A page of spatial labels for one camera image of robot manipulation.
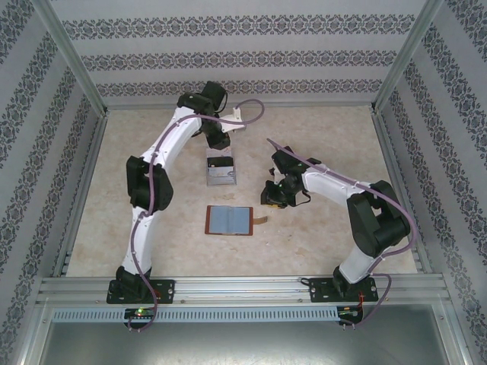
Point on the black VIP card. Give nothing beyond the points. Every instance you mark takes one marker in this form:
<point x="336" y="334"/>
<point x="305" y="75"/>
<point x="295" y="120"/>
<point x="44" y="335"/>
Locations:
<point x="220" y="163"/>

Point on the white VIP card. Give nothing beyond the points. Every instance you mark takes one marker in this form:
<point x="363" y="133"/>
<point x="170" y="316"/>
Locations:
<point x="220" y="178"/>

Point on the brown leather card holder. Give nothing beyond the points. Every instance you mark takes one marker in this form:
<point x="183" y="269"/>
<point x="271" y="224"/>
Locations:
<point x="220" y="220"/>

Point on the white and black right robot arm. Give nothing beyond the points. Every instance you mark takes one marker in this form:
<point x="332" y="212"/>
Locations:
<point x="352" y="266"/>

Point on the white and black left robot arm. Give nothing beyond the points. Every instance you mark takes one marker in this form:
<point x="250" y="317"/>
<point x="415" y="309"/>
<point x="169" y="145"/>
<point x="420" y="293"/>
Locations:
<point x="137" y="247"/>

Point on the small circuit board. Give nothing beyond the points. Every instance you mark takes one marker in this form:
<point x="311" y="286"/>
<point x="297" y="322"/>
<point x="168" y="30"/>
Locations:
<point x="139" y="313"/>
<point x="350" y="311"/>

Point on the grey metal sheet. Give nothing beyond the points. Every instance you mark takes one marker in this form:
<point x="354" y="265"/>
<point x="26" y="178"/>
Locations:
<point x="243" y="346"/>

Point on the aluminium table end rail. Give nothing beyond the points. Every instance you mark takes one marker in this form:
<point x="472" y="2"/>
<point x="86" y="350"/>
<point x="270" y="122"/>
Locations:
<point x="304" y="106"/>

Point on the aluminium mounting rail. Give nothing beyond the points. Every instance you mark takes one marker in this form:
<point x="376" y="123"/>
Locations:
<point x="243" y="291"/>

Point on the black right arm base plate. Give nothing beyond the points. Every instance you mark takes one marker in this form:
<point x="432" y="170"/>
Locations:
<point x="319" y="291"/>

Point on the aluminium table side rail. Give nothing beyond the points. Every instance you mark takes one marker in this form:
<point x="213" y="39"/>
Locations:
<point x="388" y="152"/>
<point x="94" y="152"/>

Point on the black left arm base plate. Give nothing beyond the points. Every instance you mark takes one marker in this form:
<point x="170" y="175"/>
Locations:
<point x="167" y="291"/>

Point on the aluminium frame post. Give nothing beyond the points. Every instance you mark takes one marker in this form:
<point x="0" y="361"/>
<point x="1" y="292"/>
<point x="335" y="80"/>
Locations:
<point x="35" y="331"/>
<point x="77" y="57"/>
<point x="403" y="57"/>
<point x="452" y="331"/>

